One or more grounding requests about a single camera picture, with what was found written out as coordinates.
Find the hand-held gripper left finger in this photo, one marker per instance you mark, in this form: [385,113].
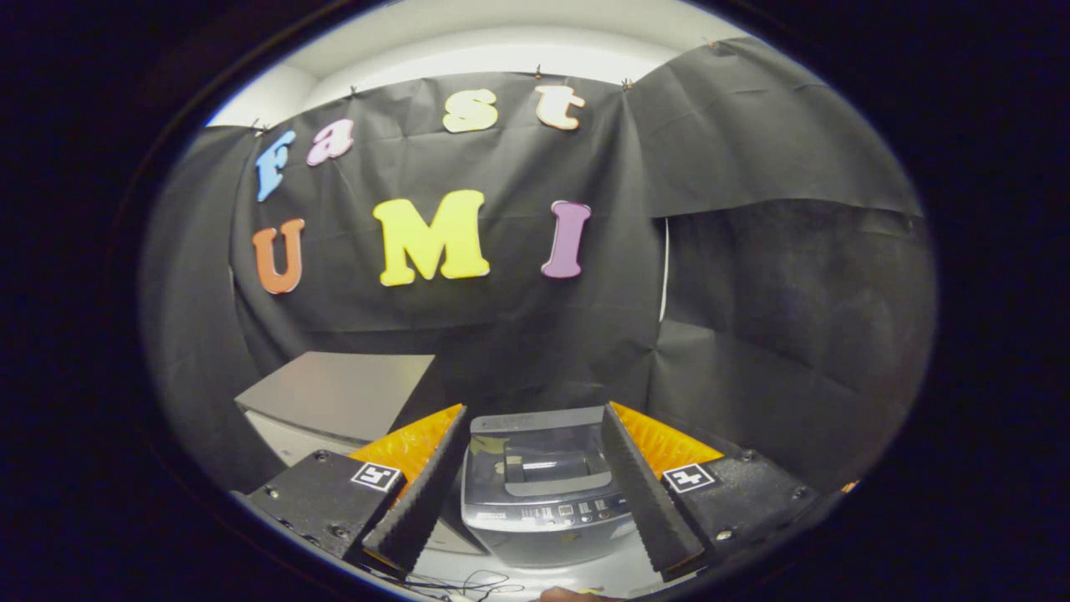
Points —
[418,506]

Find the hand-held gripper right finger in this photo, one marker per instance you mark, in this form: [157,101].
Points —
[652,502]

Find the grey washing machine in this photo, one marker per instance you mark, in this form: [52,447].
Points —
[543,531]

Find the black backdrop cloth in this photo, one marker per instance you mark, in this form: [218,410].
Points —
[752,276]

